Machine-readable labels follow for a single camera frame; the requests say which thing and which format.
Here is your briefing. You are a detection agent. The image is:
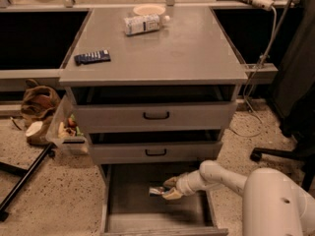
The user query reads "grey drawer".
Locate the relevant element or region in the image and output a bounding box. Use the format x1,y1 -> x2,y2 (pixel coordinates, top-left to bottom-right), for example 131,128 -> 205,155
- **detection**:
101,162 -> 228,236
74,101 -> 236,133
90,130 -> 222,164

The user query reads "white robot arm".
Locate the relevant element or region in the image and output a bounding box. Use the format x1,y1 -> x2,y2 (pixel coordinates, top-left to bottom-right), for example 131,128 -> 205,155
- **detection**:
163,160 -> 315,236

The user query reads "beige round plate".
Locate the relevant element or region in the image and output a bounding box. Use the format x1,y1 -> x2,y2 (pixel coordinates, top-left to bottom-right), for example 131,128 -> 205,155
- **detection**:
133,4 -> 165,16

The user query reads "grey bottom drawer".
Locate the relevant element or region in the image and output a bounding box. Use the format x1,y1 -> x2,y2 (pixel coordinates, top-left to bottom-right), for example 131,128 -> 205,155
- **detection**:
101,162 -> 228,236

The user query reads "clear plastic bin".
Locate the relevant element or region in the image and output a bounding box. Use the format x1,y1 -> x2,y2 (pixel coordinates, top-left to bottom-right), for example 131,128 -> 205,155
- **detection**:
46,95 -> 88,155

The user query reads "black office chair base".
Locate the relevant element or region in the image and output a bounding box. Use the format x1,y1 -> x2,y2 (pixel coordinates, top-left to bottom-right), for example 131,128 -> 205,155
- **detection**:
249,141 -> 315,193

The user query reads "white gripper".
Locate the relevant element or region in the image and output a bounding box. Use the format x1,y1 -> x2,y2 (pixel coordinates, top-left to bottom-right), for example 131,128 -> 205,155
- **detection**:
162,170 -> 206,200

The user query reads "brown paper bag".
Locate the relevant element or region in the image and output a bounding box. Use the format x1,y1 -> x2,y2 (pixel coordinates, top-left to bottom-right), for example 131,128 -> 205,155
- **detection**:
21,79 -> 61,146

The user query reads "dark blue snack bar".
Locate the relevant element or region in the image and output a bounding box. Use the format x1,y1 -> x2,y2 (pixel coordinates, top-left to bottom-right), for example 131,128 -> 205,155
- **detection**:
74,50 -> 111,65

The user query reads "silver blue redbull can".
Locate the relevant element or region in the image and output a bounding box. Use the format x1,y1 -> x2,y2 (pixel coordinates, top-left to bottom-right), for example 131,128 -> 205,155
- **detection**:
149,187 -> 169,197

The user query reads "white plastic bottle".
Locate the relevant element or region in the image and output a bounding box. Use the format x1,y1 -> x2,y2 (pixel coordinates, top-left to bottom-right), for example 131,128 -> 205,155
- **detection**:
124,14 -> 170,36

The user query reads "grey floor cable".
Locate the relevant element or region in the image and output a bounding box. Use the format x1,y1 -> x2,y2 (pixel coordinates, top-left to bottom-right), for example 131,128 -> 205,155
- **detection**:
229,7 -> 280,140

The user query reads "grey drawer cabinet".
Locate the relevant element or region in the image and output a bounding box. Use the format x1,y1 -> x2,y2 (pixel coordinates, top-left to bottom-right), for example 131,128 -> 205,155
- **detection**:
58,5 -> 249,236

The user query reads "black metal floor stand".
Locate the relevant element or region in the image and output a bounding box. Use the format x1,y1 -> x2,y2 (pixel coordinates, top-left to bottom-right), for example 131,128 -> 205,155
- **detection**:
0,143 -> 55,222

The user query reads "grey middle drawer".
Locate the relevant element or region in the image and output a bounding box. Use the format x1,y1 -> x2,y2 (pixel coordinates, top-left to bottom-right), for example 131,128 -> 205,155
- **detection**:
90,130 -> 222,164

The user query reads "grey top drawer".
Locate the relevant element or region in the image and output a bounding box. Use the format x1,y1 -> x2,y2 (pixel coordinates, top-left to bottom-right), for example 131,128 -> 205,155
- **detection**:
74,101 -> 236,133

